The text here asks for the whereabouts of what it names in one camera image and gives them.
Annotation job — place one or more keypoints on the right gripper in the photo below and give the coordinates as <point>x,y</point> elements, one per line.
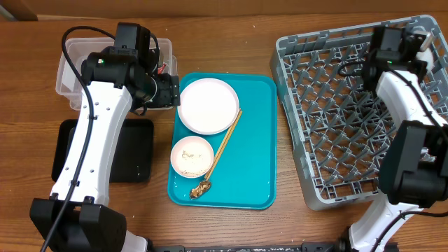
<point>421,68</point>

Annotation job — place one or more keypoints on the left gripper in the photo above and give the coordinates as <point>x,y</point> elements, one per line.
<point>169,93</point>

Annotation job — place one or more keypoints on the red snack wrapper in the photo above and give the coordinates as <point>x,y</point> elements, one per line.
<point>162,68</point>

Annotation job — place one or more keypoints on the pink bowl with rice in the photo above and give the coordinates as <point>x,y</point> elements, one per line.
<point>192,157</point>

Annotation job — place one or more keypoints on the small white cup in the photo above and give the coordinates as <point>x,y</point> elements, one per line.
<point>427,57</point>

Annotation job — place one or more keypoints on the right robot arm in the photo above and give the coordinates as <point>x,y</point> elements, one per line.
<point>413,173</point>

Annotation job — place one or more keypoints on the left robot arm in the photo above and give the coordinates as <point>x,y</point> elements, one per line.
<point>76,216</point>

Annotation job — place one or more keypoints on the large pink plate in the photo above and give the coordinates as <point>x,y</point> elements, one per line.
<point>208,106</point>

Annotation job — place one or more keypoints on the black tray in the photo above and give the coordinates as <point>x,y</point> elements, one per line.
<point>133,154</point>

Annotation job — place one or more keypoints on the wooden chopstick left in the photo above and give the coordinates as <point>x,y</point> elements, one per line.
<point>223,145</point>

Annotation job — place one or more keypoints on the clear plastic bin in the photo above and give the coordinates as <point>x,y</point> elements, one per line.
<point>78,50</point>

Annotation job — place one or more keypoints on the brown food scrap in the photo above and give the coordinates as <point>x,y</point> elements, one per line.
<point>200,189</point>

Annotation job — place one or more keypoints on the grey dish rack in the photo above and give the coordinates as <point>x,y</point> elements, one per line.
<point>340,131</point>

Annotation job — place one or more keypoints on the teal serving tray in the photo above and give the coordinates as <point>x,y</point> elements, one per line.
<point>246,174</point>

